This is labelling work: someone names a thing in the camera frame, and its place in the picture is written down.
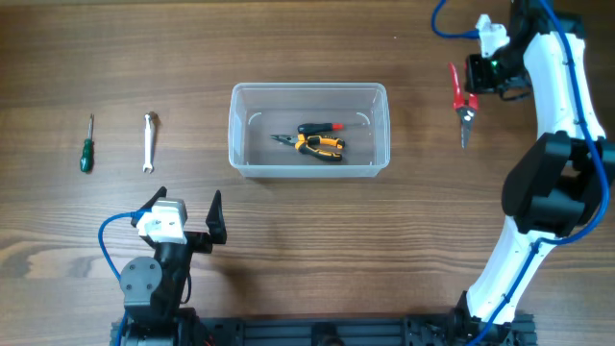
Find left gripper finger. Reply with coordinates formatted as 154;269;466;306
131;186;167;227
206;190;226;235

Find red handled cutting pliers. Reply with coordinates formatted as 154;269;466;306
448;62;479;149

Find orange black long-nose pliers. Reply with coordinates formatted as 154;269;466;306
270;134;346;162

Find black red screwdriver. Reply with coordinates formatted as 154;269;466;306
297;122;366;135

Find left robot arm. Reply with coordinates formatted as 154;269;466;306
110;186;227;346

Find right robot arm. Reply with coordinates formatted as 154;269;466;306
443;0;614;345

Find clear plastic container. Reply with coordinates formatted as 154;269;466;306
228;83;391;179

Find small silver wrench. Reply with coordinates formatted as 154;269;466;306
142;111;158;173

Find left blue cable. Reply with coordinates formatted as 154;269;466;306
97;210;151;346

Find blue cable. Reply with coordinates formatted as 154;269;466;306
97;210;151;346
430;0;611;346

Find right blue cable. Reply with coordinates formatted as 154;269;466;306
430;0;611;346

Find green handled screwdriver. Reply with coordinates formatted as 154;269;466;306
80;113;94;173

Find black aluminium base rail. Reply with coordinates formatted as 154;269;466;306
110;312;537;346

